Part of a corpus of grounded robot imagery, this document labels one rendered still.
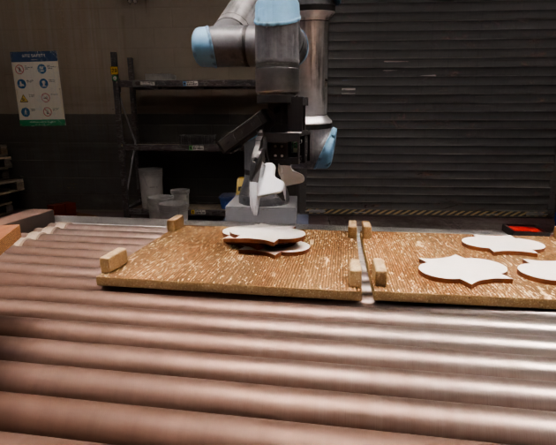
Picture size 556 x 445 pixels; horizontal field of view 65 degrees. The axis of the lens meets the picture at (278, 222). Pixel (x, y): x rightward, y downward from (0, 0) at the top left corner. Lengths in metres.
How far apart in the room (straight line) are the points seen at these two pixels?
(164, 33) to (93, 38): 0.88
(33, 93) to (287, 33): 5.84
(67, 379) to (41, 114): 6.00
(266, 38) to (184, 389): 0.54
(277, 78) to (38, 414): 0.56
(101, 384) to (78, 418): 0.05
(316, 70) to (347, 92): 4.28
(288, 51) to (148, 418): 0.57
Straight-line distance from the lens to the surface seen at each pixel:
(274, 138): 0.74
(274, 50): 0.75
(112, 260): 0.74
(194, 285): 0.67
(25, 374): 0.54
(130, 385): 0.48
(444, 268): 0.74
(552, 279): 0.76
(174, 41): 5.78
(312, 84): 1.20
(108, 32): 6.08
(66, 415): 0.46
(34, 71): 6.47
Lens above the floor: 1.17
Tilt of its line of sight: 13 degrees down
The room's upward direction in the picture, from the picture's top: straight up
